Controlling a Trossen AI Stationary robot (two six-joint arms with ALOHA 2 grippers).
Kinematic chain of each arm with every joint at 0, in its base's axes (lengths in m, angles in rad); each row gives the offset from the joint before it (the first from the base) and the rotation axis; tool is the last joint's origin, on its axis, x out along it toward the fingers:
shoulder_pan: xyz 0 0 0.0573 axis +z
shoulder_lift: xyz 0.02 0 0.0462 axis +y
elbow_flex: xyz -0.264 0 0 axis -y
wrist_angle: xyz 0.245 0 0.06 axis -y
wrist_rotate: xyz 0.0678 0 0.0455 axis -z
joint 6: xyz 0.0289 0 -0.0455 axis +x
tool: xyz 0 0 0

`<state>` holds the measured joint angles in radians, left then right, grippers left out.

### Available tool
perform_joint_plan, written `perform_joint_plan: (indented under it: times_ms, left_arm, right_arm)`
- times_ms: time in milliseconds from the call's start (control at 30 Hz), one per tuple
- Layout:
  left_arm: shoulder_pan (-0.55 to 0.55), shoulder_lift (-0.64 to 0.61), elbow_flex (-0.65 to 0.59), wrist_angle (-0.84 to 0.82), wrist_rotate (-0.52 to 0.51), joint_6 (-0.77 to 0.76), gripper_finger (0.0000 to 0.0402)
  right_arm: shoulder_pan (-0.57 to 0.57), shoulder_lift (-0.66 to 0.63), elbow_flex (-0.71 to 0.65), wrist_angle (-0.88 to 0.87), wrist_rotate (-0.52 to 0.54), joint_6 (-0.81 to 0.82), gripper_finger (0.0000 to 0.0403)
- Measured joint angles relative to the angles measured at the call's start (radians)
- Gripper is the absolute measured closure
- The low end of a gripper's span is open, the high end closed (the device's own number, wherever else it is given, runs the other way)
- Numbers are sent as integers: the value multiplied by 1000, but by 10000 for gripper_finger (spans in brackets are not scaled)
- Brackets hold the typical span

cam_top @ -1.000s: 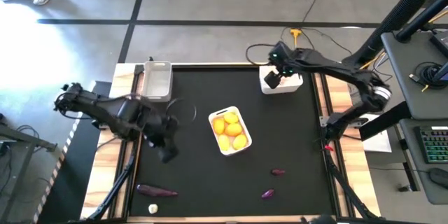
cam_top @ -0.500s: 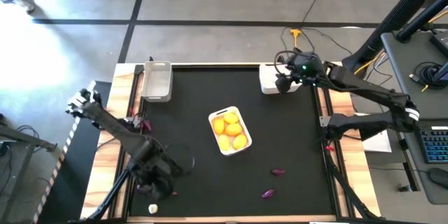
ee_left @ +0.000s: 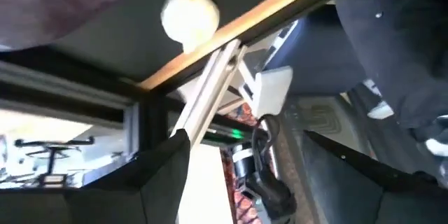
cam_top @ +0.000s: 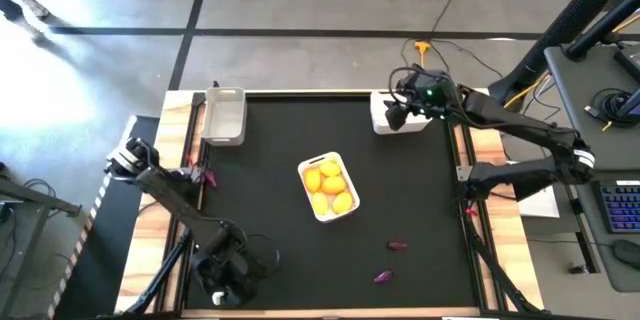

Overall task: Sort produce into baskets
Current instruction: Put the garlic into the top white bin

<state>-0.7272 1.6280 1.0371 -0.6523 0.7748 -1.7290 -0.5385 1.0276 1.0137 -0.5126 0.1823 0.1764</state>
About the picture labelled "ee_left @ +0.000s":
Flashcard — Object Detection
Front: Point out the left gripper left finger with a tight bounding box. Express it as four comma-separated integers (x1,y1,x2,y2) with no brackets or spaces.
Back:
83,129,192,224

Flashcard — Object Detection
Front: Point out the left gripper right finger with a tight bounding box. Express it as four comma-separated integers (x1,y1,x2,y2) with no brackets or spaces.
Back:
303,131,448,224

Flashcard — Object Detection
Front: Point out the long purple eggplant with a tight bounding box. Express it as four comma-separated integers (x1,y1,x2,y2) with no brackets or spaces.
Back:
0,0,147,50

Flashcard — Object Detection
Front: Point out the red patterned rug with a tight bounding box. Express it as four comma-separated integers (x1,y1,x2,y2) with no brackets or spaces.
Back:
220,103,281,224

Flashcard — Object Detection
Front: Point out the silver aluminium strut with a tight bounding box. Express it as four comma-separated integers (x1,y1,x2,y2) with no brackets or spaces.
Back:
169,38,248,148

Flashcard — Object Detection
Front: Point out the white box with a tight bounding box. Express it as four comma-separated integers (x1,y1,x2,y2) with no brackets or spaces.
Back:
250,65,294,119

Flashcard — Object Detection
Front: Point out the person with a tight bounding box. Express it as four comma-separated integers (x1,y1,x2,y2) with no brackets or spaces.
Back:
334,0,448,188

